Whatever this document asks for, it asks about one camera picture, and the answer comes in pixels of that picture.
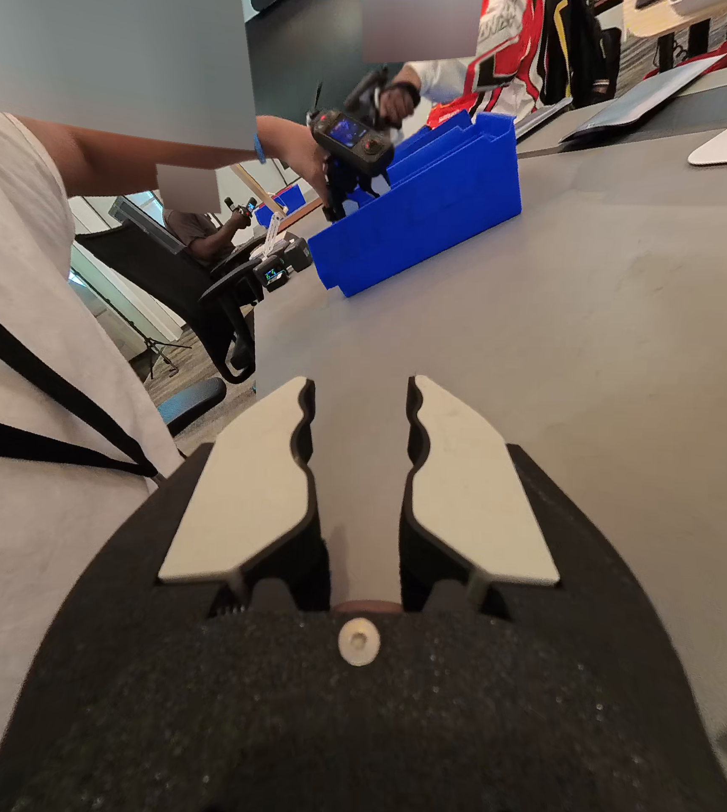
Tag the black charger box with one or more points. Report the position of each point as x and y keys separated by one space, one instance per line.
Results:
x=299 y=255

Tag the person's left hand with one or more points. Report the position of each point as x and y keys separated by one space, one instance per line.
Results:
x=303 y=158

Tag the black jacket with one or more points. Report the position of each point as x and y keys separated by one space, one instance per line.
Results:
x=576 y=51

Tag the black office chair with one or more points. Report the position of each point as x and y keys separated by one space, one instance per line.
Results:
x=173 y=285

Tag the person's left forearm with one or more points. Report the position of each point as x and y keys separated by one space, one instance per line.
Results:
x=103 y=166

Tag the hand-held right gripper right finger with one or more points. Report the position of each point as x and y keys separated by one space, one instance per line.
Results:
x=477 y=501

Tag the person's light clothing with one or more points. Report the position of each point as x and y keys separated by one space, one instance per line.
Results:
x=21 y=380

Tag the blue wristband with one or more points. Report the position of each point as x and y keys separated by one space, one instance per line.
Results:
x=259 y=149

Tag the small white bracket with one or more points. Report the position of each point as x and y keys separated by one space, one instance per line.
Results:
x=273 y=238

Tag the blue plastic bin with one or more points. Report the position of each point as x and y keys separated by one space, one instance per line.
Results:
x=433 y=215

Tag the red white snack packet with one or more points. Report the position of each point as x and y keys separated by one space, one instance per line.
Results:
x=503 y=51

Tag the large black screen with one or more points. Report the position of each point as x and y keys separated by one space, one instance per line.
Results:
x=313 y=57

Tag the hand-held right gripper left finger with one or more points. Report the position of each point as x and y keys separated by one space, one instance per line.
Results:
x=249 y=501

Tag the small blue bin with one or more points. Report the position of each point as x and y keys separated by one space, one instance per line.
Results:
x=287 y=203

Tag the black board with wooden rim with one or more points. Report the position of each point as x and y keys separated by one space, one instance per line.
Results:
x=655 y=22

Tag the silver laptop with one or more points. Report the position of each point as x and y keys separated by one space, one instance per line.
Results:
x=642 y=101
x=541 y=119

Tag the black charger with display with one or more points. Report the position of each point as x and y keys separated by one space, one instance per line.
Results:
x=271 y=274

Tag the blue chair seat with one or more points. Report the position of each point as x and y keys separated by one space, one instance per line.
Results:
x=195 y=396

